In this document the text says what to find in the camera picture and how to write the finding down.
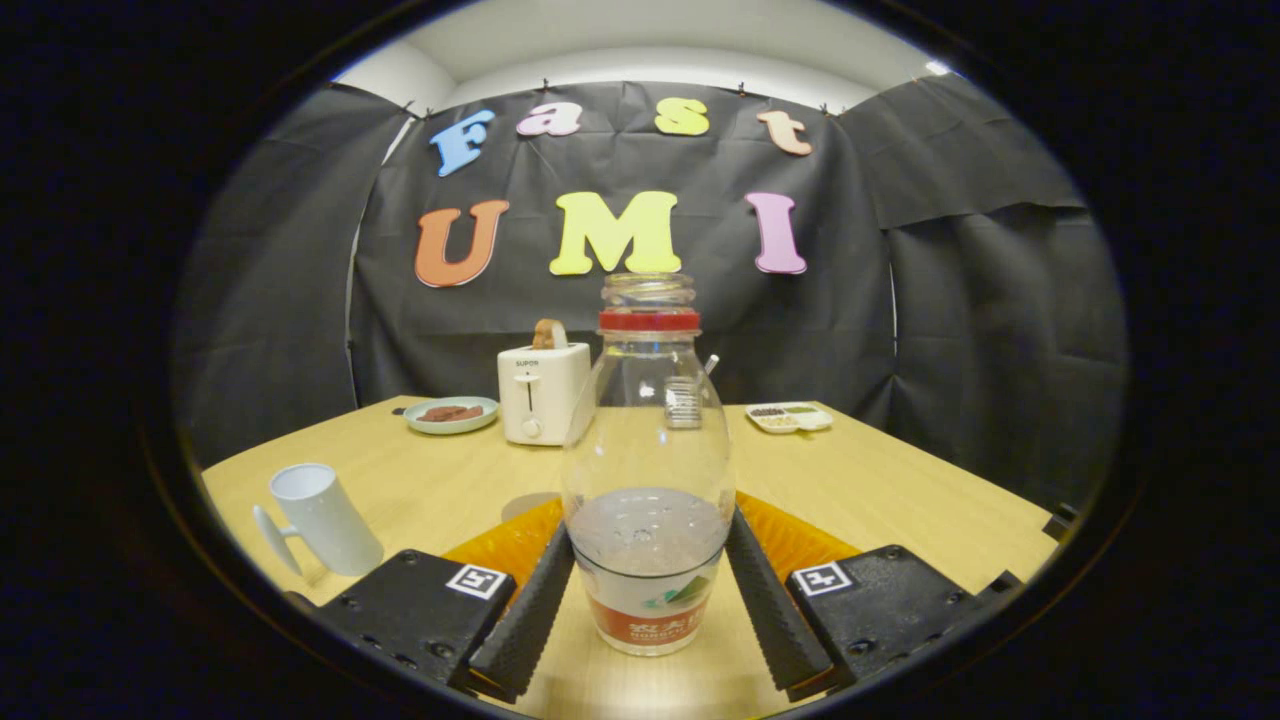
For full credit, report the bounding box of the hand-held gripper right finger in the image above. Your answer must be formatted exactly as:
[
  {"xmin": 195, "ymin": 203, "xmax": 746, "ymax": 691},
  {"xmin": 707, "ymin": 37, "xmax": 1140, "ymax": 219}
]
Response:
[{"xmin": 725, "ymin": 490, "xmax": 1026, "ymax": 701}]

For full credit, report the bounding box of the black backdrop cloth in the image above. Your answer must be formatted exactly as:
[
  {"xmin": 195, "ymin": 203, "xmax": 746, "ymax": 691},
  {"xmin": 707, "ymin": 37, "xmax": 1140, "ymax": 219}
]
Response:
[{"xmin": 170, "ymin": 75, "xmax": 1131, "ymax": 511}]

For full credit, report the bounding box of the small metal wire rack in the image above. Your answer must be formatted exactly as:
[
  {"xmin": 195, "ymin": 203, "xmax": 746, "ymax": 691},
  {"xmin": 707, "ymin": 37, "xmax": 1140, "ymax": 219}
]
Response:
[{"xmin": 664, "ymin": 354, "xmax": 721, "ymax": 431}]

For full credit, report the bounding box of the clear juice bottle red label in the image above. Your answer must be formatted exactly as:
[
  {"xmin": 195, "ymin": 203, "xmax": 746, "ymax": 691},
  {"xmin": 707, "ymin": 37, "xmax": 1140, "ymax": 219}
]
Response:
[{"xmin": 560, "ymin": 272, "xmax": 738, "ymax": 658}]

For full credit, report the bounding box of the wooden table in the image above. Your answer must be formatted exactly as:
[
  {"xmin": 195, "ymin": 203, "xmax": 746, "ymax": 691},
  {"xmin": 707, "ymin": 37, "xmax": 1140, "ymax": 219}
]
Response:
[{"xmin": 200, "ymin": 395, "xmax": 1061, "ymax": 719}]

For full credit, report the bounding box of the white divided tray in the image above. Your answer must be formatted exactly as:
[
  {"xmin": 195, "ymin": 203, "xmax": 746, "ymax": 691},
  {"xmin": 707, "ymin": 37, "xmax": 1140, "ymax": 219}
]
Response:
[{"xmin": 745, "ymin": 401, "xmax": 834, "ymax": 435}]

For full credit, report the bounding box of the brown round coaster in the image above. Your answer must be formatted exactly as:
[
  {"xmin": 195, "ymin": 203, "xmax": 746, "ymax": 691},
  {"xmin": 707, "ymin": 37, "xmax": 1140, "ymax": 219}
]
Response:
[{"xmin": 500, "ymin": 492, "xmax": 564, "ymax": 524}]

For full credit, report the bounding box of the white cup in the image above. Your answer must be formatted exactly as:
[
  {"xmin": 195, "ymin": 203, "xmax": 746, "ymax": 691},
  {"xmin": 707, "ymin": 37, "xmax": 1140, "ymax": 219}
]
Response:
[{"xmin": 252, "ymin": 462, "xmax": 386, "ymax": 579}]

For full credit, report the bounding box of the white toaster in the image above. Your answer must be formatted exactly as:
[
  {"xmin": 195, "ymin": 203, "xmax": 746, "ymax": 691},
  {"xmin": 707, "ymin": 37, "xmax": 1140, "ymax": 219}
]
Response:
[{"xmin": 497, "ymin": 342, "xmax": 593, "ymax": 447}]

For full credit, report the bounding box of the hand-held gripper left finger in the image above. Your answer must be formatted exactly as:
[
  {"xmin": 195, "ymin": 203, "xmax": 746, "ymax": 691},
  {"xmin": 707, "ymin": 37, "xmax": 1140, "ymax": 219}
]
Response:
[{"xmin": 285, "ymin": 497, "xmax": 577, "ymax": 704}]

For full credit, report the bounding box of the pale green plate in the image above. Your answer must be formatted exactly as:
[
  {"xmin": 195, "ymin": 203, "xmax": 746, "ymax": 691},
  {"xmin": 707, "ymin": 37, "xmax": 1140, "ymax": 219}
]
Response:
[{"xmin": 404, "ymin": 396, "xmax": 500, "ymax": 436}]

